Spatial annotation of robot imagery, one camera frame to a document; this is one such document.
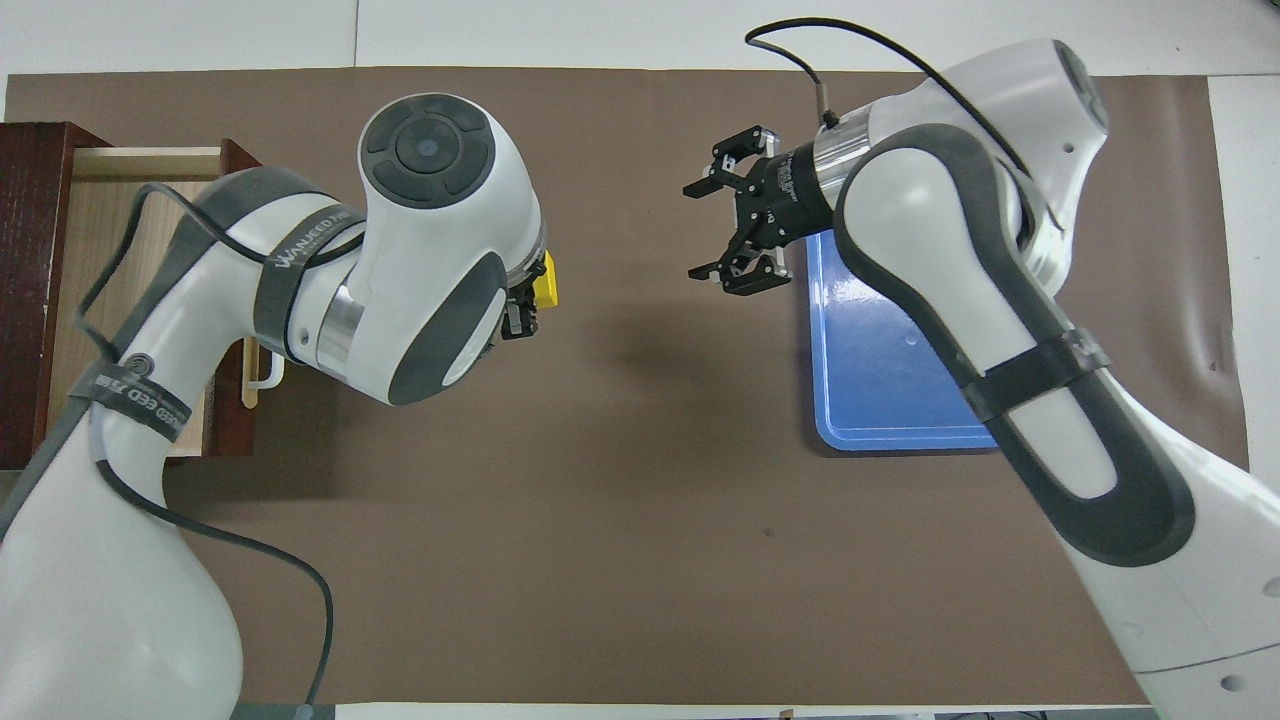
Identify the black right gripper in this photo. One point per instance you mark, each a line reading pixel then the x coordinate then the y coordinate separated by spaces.
pixel 785 200

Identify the yellow cube block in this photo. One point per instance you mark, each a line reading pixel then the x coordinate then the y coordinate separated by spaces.
pixel 548 280

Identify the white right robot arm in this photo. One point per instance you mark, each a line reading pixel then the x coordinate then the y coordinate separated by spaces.
pixel 950 250

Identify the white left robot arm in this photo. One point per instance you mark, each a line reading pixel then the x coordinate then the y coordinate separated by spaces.
pixel 430 250

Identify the brown table mat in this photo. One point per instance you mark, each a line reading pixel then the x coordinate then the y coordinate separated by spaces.
pixel 620 500

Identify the blue plastic tray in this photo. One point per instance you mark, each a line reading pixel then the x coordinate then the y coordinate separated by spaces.
pixel 880 380

